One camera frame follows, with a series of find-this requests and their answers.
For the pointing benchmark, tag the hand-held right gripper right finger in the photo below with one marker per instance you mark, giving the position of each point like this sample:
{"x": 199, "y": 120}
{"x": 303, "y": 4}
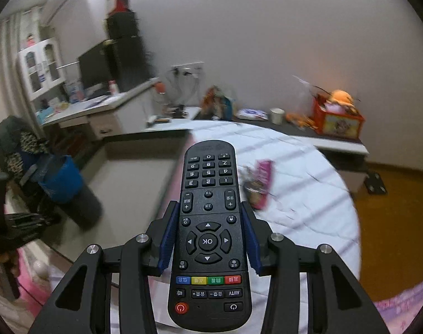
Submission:
{"x": 251, "y": 240}

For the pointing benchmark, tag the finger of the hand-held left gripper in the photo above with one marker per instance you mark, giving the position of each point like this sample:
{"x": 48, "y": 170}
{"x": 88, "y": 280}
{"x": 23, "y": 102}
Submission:
{"x": 30, "y": 220}

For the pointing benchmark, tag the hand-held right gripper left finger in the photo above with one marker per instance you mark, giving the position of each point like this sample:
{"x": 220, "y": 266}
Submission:
{"x": 168, "y": 240}

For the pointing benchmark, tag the black remote control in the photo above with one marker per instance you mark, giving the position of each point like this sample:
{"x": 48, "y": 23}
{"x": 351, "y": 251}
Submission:
{"x": 208, "y": 215}

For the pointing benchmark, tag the blue and black tin can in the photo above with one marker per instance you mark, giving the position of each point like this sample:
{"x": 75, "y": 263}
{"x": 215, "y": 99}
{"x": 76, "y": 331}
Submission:
{"x": 63, "y": 181}

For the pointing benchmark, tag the pink blanket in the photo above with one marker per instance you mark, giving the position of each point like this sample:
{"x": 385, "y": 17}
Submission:
{"x": 27, "y": 278}

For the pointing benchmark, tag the black office chair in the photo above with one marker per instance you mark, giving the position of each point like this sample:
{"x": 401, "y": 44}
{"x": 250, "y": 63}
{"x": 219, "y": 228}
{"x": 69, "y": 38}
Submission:
{"x": 20, "y": 146}

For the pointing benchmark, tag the white striped quilt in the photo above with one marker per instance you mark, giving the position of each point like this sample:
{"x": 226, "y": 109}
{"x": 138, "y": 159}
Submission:
{"x": 301, "y": 188}

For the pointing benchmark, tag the pale curtain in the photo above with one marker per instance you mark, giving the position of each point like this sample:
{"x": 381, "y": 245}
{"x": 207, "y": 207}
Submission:
{"x": 2, "y": 76}

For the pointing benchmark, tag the white and blue packet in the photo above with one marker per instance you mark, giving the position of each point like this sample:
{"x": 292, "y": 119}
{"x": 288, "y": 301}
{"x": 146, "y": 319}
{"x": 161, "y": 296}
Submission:
{"x": 253, "y": 113}

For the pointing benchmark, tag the white cup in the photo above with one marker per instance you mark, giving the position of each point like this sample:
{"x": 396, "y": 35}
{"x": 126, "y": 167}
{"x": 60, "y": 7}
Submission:
{"x": 276, "y": 115}

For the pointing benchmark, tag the white desk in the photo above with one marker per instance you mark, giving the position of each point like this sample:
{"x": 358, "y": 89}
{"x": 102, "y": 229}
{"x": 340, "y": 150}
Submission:
{"x": 103, "y": 111}

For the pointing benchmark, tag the dark low bench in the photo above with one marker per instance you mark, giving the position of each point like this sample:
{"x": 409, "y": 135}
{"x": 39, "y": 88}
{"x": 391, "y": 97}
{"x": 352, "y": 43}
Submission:
{"x": 347, "y": 149}

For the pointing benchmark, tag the black floor scale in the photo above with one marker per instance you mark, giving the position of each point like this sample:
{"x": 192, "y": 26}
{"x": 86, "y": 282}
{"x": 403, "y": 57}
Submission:
{"x": 374, "y": 182}

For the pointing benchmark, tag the white glass-door cabinet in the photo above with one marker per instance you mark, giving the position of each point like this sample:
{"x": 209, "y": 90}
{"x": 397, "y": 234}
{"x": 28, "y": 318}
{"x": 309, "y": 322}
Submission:
{"x": 41, "y": 68}

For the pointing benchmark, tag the colourful snack bags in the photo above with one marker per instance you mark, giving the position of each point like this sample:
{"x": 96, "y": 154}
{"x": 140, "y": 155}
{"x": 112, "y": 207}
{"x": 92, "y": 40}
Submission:
{"x": 216, "y": 102}

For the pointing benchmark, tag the red-capped bottle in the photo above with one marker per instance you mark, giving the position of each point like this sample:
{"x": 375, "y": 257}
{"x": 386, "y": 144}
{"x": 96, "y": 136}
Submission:
{"x": 159, "y": 88}

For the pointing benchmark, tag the white bottle with pink cap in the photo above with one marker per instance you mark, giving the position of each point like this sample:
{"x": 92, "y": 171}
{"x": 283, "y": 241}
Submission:
{"x": 112, "y": 87}

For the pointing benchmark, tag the black computer monitor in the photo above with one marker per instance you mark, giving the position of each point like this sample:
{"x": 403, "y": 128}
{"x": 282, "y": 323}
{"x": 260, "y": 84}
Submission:
{"x": 93, "y": 66}

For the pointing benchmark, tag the pink printed bedding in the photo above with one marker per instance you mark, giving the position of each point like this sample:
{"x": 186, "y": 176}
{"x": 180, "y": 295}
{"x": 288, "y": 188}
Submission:
{"x": 402, "y": 306}

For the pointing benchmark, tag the clear plastic bag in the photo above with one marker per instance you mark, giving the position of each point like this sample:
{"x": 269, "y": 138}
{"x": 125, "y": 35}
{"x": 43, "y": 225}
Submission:
{"x": 304, "y": 83}

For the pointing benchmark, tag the orange plush toy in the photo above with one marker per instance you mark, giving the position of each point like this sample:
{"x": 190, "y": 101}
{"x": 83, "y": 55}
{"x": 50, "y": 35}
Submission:
{"x": 341, "y": 97}

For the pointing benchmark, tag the black computer tower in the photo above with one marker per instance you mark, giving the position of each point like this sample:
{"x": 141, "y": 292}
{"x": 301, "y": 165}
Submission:
{"x": 128, "y": 52}

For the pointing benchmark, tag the white air conditioner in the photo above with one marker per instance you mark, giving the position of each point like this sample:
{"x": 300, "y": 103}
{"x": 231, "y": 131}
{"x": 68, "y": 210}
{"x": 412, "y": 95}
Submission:
{"x": 63, "y": 1}

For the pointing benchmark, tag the red decoration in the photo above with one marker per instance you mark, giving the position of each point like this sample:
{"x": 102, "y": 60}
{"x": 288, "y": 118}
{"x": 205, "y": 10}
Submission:
{"x": 119, "y": 3}

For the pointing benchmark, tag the white wall socket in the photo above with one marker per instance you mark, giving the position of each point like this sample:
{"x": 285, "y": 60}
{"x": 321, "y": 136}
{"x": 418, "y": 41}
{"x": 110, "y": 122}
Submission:
{"x": 188, "y": 68}

